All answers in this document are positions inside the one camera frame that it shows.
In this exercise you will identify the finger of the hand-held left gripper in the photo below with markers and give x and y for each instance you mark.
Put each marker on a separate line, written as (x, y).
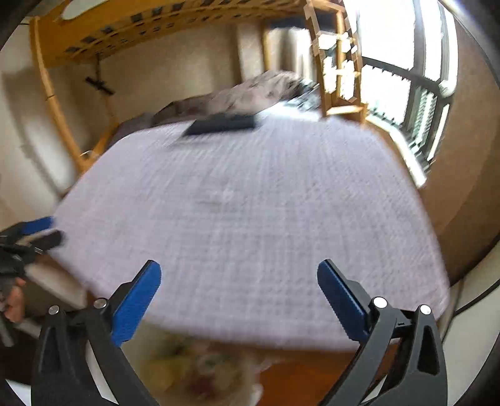
(37, 225)
(49, 240)

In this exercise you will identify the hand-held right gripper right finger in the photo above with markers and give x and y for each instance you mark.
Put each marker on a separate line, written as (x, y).
(340, 296)

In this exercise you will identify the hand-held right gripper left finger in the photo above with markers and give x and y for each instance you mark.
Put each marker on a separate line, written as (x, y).
(136, 300)

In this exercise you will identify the person's left hand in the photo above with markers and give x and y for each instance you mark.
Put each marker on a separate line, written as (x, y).
(15, 306)

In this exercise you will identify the lilac waffle blanket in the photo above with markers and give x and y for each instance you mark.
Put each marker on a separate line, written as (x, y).
(254, 214)

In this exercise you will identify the wooden ladder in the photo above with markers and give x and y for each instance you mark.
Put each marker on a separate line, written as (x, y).
(328, 105)

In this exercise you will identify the black flat case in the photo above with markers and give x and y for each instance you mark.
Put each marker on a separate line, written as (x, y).
(222, 124)

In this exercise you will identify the grey garment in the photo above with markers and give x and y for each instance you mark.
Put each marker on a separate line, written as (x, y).
(306, 99)

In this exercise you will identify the brown duvet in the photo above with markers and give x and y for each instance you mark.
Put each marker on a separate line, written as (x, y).
(242, 93)

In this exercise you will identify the black balcony railing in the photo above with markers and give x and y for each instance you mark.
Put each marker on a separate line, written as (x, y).
(410, 72)

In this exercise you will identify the black wall bracket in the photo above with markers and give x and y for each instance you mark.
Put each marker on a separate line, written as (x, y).
(99, 84)

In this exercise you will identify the wooden bunk bed frame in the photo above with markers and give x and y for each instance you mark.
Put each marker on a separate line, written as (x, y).
(58, 43)

